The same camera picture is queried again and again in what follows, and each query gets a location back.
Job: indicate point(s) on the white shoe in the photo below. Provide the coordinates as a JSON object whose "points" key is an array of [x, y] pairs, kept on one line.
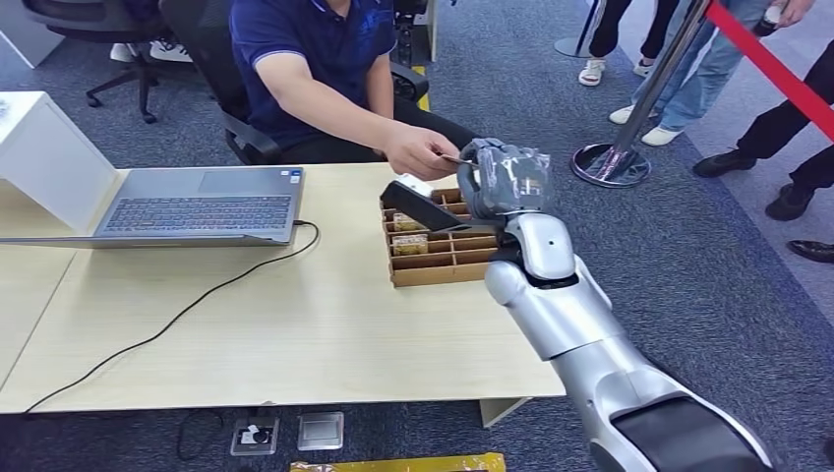
{"points": [[122, 53], [171, 51]]}

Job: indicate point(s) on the person's right forearm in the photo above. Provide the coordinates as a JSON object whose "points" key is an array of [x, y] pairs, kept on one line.
{"points": [[339, 114]]}

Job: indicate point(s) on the dark bottle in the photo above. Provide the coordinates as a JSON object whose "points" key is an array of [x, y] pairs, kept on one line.
{"points": [[767, 21]]}

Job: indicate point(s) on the chrome stanchion post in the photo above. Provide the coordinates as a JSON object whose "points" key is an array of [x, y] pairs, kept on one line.
{"points": [[651, 85], [568, 47]]}

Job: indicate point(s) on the white box stand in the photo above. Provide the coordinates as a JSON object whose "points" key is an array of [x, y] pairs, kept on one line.
{"points": [[59, 169]]}

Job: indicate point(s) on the red barrier belt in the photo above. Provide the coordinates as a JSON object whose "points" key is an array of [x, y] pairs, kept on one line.
{"points": [[769, 65]]}

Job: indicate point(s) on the black leather shoe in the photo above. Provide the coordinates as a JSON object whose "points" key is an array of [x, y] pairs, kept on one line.
{"points": [[811, 251]]}

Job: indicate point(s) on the yellow floor tape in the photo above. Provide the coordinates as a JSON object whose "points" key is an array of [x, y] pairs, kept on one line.
{"points": [[397, 464], [423, 98]]}

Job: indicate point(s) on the standing person black trousers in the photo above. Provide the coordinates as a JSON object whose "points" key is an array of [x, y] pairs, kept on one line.
{"points": [[606, 26]]}

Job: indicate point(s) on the robot right grey hand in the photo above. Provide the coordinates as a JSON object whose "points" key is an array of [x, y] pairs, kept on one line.
{"points": [[511, 179]]}

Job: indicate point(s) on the standing person black shoes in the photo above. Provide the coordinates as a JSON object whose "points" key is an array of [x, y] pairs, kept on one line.
{"points": [[782, 124]]}

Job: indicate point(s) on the black office chair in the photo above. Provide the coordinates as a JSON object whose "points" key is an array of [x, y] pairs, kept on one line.
{"points": [[78, 13], [202, 39]]}

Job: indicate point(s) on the person's right hand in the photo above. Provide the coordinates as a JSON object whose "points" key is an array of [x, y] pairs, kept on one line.
{"points": [[417, 151]]}

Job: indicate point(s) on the patterned card in organizer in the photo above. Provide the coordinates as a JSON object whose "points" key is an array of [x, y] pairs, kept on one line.
{"points": [[410, 245], [407, 223]]}

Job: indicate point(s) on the floor socket box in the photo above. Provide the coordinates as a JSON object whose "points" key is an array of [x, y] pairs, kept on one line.
{"points": [[254, 435]]}

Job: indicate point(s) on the wooden card organizer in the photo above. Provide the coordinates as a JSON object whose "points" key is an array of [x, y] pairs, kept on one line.
{"points": [[430, 273]]}

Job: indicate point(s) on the table leg panel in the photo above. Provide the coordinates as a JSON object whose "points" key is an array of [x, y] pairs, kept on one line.
{"points": [[498, 410]]}

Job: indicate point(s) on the seated person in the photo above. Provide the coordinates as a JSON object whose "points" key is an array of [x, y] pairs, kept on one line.
{"points": [[313, 39]]}

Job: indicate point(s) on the grey laptop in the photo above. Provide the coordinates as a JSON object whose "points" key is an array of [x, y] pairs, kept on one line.
{"points": [[195, 212]]}

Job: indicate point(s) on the brown card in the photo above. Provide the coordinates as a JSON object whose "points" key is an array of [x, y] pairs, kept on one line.
{"points": [[456, 159]]}

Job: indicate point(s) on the robot right silver arm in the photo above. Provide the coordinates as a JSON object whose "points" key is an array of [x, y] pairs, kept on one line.
{"points": [[567, 312]]}

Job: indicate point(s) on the standing person blue jeans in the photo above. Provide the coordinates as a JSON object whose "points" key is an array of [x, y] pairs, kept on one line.
{"points": [[703, 71]]}

